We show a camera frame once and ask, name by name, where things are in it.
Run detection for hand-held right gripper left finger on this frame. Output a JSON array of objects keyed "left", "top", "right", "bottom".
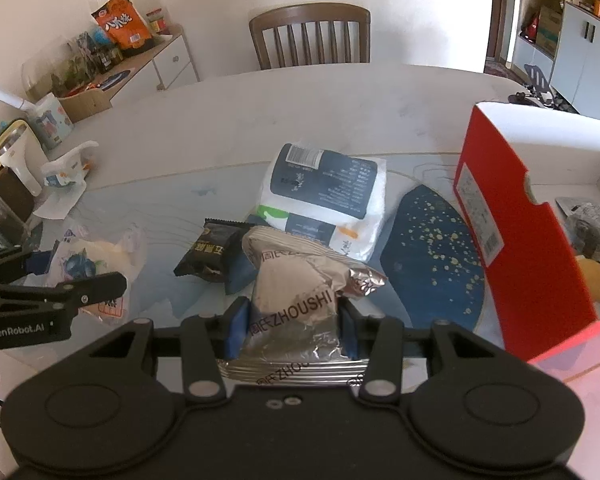
[{"left": 86, "top": 296, "right": 252, "bottom": 406}]

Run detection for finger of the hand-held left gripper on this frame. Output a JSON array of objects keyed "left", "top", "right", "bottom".
[
  {"left": 0, "top": 272, "right": 128, "bottom": 311},
  {"left": 0, "top": 247, "right": 48, "bottom": 286}
]

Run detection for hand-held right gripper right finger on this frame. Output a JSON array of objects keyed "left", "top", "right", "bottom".
[{"left": 337, "top": 299, "right": 502, "bottom": 404}]

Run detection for blueberry bread packet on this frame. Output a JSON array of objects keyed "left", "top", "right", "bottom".
[{"left": 47, "top": 227, "right": 146, "bottom": 321}]

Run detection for silver foil packet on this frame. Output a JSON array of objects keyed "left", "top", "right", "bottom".
[{"left": 219, "top": 225, "right": 388, "bottom": 387}]

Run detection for red cardboard box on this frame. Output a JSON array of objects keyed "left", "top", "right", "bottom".
[{"left": 452, "top": 101, "right": 600, "bottom": 361}]

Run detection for white pouch with label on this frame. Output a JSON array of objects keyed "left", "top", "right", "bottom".
[{"left": 555, "top": 196, "right": 588, "bottom": 218}]

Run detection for clear bag with black item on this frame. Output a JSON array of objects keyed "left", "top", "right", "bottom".
[{"left": 566, "top": 202, "right": 600, "bottom": 263}]

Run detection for white marble desktop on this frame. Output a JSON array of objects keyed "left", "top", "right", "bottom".
[{"left": 0, "top": 62, "right": 600, "bottom": 401}]

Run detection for dark blue small packet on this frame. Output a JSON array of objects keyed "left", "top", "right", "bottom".
[{"left": 224, "top": 247, "right": 258, "bottom": 296}]

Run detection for clear organizer box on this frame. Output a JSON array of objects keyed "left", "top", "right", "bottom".
[{"left": 0, "top": 165, "right": 33, "bottom": 251}]

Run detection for black snack packet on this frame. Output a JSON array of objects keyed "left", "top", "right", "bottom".
[{"left": 174, "top": 218, "right": 246, "bottom": 283}]

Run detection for white handheld device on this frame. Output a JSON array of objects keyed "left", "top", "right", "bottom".
[{"left": 0, "top": 127, "right": 43, "bottom": 197}]

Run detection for white plastic bag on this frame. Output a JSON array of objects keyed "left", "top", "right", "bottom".
[{"left": 32, "top": 140, "right": 101, "bottom": 221}]

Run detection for tissue pack green orange marks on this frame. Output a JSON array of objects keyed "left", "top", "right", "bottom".
[{"left": 256, "top": 204, "right": 383, "bottom": 263}]

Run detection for printed cup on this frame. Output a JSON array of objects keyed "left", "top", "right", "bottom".
[{"left": 30, "top": 94, "right": 75, "bottom": 150}]

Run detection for tissue pack dark blue label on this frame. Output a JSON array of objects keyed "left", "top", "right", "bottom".
[{"left": 257, "top": 142, "right": 387, "bottom": 221}]

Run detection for white paper roll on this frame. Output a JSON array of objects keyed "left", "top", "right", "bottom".
[{"left": 0, "top": 86, "right": 33, "bottom": 111}]

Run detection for dark blue round disc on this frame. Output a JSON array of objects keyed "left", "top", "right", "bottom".
[{"left": 99, "top": 71, "right": 132, "bottom": 89}]

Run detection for glass display case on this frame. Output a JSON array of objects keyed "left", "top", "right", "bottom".
[{"left": 21, "top": 30, "right": 123, "bottom": 98}]

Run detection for red box lid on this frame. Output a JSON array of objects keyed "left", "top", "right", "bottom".
[{"left": 527, "top": 314, "right": 600, "bottom": 397}]

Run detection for white side cabinet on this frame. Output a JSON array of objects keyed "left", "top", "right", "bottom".
[{"left": 60, "top": 24, "right": 201, "bottom": 123}]

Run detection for orange snack bag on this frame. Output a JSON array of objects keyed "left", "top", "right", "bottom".
[{"left": 91, "top": 0, "right": 154, "bottom": 57}]

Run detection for red lid jar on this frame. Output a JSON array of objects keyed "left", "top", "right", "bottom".
[{"left": 145, "top": 7, "right": 173, "bottom": 37}]

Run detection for wooden chair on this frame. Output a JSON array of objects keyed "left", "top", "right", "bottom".
[{"left": 248, "top": 4, "right": 372, "bottom": 71}]

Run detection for white cupboard with black handles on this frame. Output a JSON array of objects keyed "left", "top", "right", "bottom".
[{"left": 550, "top": 2, "right": 600, "bottom": 126}]

